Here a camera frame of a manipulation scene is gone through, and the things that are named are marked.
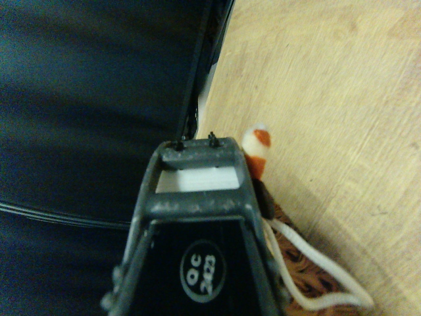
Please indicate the brown wicker basket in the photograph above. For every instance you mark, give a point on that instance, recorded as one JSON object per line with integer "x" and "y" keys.
{"x": 306, "y": 276}

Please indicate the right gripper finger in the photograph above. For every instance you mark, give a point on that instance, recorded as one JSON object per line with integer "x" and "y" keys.
{"x": 197, "y": 205}

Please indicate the orange white striped toy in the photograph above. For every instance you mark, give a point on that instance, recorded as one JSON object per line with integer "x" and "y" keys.
{"x": 258, "y": 158}

